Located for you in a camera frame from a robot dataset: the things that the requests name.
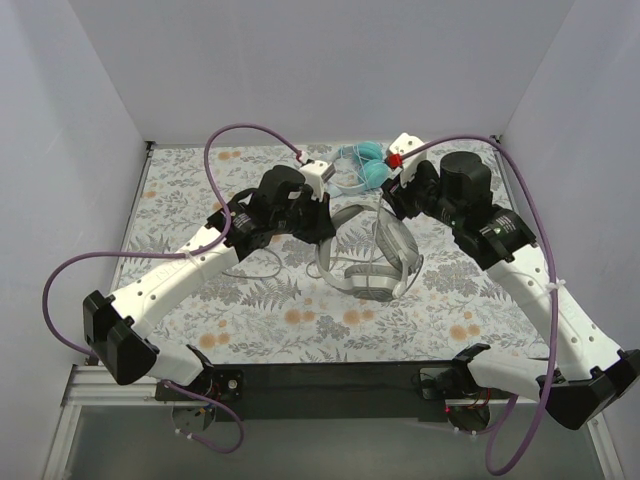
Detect grey headphone cable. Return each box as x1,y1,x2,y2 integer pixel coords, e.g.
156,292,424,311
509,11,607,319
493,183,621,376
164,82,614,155
219,189,426,301

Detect teal white headphones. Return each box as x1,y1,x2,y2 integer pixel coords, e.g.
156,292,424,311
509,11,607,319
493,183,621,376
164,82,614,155
327,141,391,197

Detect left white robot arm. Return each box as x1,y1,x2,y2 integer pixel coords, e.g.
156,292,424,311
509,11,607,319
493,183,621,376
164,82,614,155
83,161,336,400

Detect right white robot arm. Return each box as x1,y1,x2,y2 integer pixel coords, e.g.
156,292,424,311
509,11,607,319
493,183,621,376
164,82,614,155
382,151,639,430

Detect floral table mat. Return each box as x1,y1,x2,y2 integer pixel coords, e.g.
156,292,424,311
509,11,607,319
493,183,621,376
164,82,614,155
118,146,548,364

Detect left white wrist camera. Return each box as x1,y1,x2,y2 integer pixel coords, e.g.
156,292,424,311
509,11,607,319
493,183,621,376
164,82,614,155
297,151,336,200

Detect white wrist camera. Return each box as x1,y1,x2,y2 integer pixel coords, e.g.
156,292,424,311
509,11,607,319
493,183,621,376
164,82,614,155
385,132,427,187
297,151,336,200

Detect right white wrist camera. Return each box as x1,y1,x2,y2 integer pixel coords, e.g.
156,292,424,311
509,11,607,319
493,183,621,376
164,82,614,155
385,132,427,187

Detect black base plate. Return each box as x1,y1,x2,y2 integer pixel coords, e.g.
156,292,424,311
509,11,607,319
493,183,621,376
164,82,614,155
154,359,511,426

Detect aluminium frame rail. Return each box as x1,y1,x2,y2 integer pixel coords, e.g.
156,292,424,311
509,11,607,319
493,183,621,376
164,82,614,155
42,367,173,479

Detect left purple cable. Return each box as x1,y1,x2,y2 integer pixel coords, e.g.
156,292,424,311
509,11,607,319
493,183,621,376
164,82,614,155
41,122,306,455

